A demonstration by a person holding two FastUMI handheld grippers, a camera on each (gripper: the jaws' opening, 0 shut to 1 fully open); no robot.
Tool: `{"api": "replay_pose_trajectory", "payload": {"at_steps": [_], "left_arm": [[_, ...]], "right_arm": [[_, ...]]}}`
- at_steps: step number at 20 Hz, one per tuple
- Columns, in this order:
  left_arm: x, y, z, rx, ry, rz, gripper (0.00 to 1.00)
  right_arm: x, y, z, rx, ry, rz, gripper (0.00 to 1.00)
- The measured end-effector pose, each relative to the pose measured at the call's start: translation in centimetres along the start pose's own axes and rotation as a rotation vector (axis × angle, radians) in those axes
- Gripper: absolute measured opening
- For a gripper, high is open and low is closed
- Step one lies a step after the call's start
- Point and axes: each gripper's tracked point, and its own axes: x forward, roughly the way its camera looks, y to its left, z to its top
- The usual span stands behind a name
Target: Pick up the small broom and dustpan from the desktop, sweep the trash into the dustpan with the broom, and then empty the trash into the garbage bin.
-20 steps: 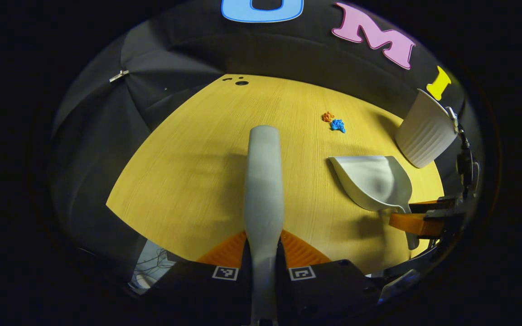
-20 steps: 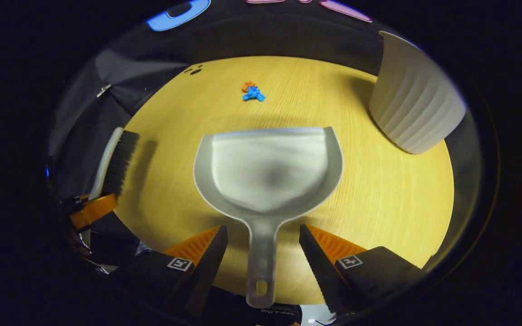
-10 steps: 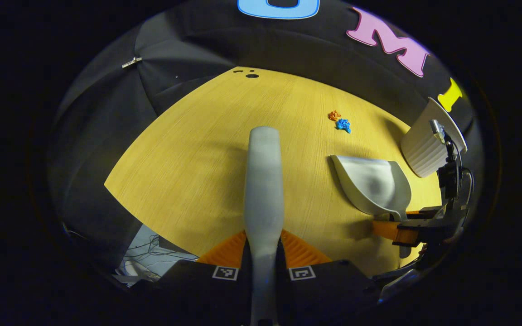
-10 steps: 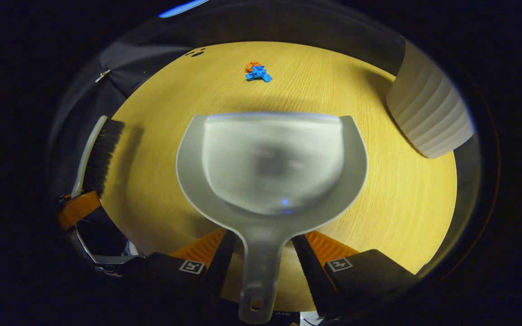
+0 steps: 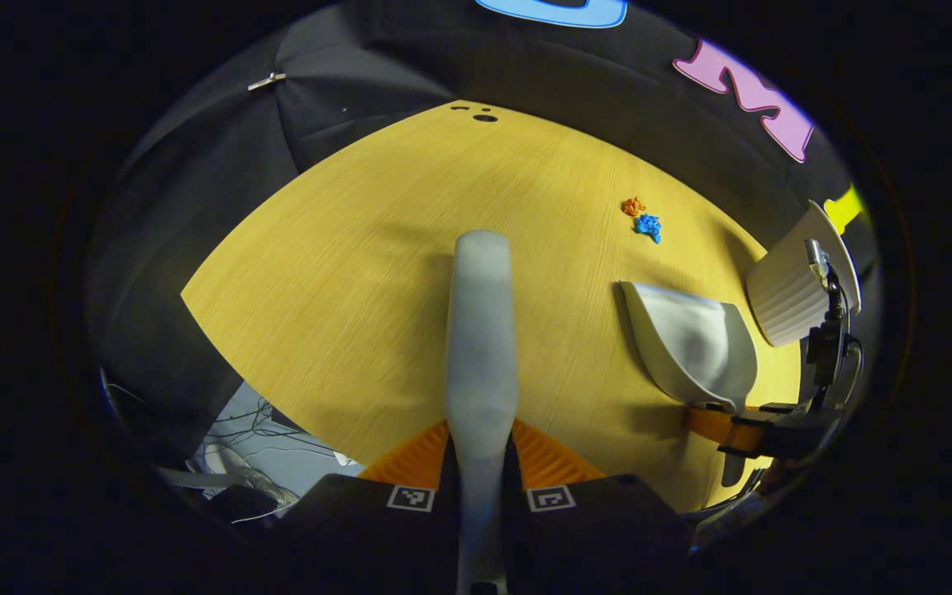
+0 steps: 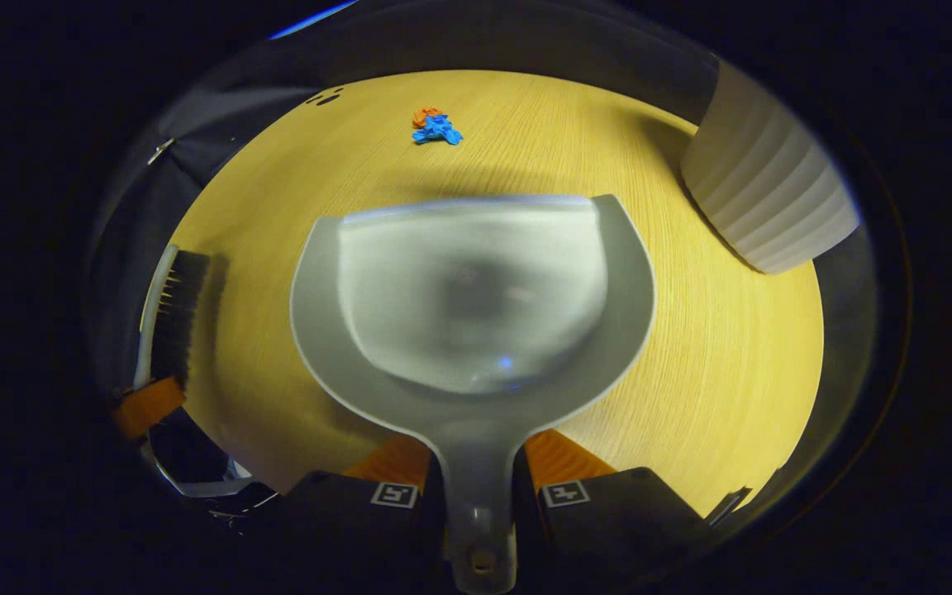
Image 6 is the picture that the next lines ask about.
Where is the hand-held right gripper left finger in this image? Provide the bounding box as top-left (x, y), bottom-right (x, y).
top-left (274, 434), bottom-right (448, 579)

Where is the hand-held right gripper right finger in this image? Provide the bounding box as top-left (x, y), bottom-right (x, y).
top-left (513, 428), bottom-right (712, 579)

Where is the small white broom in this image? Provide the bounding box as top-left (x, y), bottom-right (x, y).
top-left (133, 245), bottom-right (211, 391)

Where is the grey dustpan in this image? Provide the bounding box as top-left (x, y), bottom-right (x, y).
top-left (289, 193), bottom-right (657, 594)

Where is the white ribbed garbage bin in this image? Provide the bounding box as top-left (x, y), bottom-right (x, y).
top-left (680, 59), bottom-right (862, 275)

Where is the blue trash scrap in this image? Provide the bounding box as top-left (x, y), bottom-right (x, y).
top-left (412, 116), bottom-right (464, 147)

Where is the wooden desktop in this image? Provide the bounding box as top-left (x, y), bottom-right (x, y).
top-left (169, 69), bottom-right (826, 520)

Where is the black backdrop cloth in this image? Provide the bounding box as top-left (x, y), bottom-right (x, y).
top-left (88, 0), bottom-right (882, 513)

